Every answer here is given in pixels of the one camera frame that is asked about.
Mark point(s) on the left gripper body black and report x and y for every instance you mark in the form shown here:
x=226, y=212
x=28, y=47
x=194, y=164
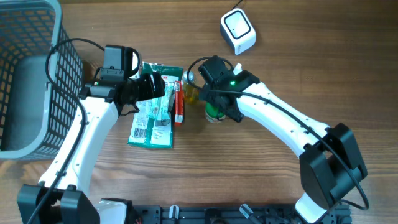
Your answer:
x=138, y=86

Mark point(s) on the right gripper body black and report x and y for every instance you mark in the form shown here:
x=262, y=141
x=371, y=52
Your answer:
x=211, y=95

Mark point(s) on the green lid white jar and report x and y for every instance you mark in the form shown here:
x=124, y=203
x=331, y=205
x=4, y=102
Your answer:
x=213, y=114

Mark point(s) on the teal toothbrush package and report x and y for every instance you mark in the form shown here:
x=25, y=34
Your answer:
x=159, y=110

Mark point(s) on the red white toothpaste box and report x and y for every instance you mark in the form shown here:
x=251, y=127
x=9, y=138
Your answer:
x=178, y=104

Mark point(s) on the clear Vim dish soap bottle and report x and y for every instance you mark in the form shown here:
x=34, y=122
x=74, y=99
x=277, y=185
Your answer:
x=190, y=93

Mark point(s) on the green white sponge package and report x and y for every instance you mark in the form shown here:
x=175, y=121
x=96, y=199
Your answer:
x=145, y=131

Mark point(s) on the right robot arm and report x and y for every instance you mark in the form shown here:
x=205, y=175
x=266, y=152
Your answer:
x=330, y=162

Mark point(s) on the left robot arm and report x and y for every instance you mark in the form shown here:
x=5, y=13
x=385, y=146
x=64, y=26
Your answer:
x=61, y=196

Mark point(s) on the white barcode scanner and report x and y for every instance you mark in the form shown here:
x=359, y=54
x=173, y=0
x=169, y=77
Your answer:
x=237, y=31

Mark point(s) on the grey plastic shopping basket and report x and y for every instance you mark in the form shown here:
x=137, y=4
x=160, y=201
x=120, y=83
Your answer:
x=35, y=115

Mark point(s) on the black mounting rail base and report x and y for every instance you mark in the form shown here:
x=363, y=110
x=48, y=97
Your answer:
x=277, y=213

